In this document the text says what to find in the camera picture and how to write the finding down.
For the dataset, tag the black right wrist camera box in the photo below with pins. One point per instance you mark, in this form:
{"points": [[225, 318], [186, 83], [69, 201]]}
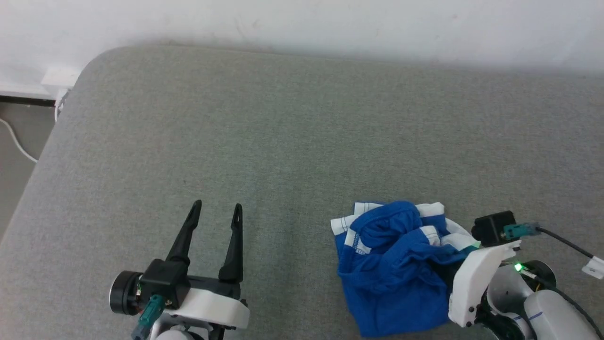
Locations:
{"points": [[493, 227]]}

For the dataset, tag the blue garment with white waistband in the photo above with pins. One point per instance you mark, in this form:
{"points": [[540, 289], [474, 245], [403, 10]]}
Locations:
{"points": [[391, 283]]}

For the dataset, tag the white wall socket box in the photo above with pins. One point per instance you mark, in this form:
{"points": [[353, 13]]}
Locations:
{"points": [[60, 76]]}

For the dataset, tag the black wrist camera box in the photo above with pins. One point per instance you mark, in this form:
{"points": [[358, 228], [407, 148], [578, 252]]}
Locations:
{"points": [[163, 281], [493, 227]]}

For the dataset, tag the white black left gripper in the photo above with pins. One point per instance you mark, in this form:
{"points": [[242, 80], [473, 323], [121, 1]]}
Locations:
{"points": [[212, 304]]}

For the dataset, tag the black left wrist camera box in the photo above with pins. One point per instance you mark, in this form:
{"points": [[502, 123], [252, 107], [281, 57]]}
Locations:
{"points": [[163, 281]]}

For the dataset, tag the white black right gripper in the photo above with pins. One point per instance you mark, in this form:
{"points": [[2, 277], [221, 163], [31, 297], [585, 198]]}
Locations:
{"points": [[472, 283]]}

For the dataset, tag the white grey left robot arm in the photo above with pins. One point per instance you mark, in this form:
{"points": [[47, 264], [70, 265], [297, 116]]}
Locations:
{"points": [[123, 293]]}

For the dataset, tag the black baseboard strip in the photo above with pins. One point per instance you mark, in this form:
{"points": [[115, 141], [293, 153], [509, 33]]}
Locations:
{"points": [[26, 100]]}

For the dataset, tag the grey fabric sofa seat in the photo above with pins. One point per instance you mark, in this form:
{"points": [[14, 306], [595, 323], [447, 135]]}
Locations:
{"points": [[283, 141]]}

